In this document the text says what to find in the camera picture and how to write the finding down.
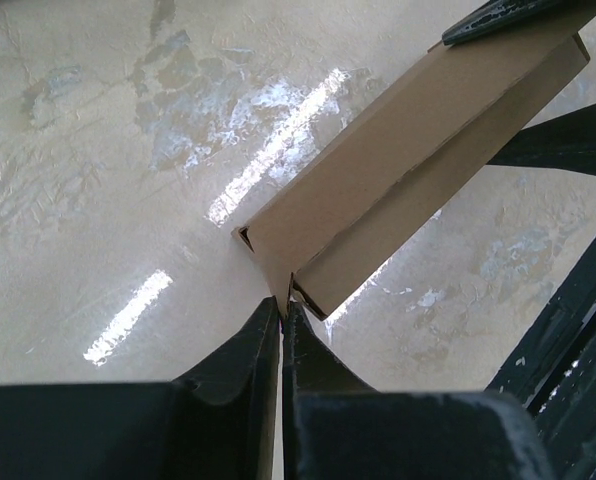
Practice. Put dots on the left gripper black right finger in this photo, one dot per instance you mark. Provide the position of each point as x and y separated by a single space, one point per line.
336 426

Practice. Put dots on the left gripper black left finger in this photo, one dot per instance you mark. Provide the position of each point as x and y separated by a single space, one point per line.
215 421

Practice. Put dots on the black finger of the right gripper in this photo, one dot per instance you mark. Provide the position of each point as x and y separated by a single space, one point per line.
567 142
493 16

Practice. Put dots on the brown cardboard box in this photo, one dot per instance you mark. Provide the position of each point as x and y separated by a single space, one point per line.
403 157

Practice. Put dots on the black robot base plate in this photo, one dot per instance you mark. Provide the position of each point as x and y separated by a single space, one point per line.
552 372

